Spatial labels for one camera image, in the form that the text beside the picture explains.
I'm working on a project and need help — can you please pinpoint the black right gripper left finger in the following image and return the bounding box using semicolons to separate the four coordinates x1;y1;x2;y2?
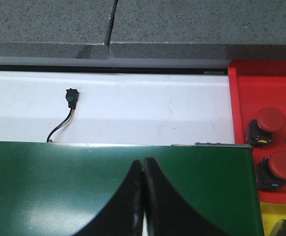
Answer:
76;160;143;236

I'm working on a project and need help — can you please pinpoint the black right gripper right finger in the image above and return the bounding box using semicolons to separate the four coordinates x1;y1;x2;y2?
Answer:
143;157;227;236

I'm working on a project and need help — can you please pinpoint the green conveyor belt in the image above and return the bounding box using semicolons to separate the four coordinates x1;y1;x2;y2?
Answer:
0;142;263;236

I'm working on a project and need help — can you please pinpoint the yellow plastic tray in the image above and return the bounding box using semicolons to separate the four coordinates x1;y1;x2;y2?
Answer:
260;202;286;236

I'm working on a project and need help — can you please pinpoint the grey stone slab right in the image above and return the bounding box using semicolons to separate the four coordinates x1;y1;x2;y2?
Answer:
110;0;286;60

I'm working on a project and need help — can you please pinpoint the grey stone slab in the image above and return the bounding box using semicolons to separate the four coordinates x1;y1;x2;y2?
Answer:
110;0;286;60
0;0;116;59

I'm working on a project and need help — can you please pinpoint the grey stone slab left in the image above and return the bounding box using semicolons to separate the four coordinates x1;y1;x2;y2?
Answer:
0;0;116;59

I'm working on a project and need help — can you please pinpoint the black sensor with cable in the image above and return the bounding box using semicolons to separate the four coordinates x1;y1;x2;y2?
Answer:
46;88;79;143

